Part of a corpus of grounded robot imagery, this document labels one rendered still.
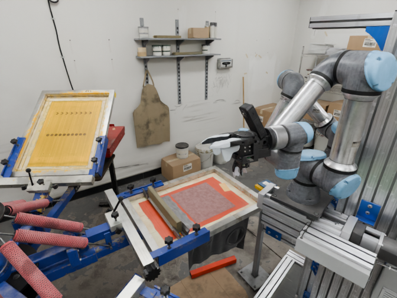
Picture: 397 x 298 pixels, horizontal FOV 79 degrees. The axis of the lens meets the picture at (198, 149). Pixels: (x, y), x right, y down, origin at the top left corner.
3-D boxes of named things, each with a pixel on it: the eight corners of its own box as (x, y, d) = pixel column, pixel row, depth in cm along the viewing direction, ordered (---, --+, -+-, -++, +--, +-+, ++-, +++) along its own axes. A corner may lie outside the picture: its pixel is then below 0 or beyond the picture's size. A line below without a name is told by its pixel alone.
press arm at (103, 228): (119, 224, 134) (117, 217, 132) (122, 231, 129) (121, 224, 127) (86, 237, 125) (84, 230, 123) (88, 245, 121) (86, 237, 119)
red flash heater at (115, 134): (83, 135, 258) (81, 124, 253) (126, 133, 260) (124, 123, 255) (56, 161, 202) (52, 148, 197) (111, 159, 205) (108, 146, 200)
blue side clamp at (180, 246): (204, 235, 134) (204, 225, 131) (210, 240, 130) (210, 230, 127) (155, 259, 119) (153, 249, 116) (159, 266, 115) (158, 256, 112)
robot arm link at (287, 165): (280, 164, 91) (284, 138, 87) (302, 178, 82) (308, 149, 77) (263, 168, 89) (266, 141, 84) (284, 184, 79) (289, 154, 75)
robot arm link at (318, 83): (324, 41, 91) (241, 142, 94) (351, 42, 81) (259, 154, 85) (335, 62, 97) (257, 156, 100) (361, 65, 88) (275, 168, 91)
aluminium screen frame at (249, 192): (214, 169, 199) (215, 165, 197) (269, 206, 155) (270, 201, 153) (120, 201, 160) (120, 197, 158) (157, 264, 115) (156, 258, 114)
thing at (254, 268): (254, 261, 230) (266, 174, 190) (272, 278, 213) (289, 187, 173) (237, 272, 219) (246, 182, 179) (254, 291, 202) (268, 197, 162)
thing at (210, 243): (237, 237, 174) (240, 200, 161) (246, 245, 168) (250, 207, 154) (182, 266, 151) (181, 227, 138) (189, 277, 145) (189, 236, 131)
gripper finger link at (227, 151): (216, 167, 63) (242, 158, 68) (215, 145, 61) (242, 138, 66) (209, 164, 65) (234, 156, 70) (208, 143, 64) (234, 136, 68)
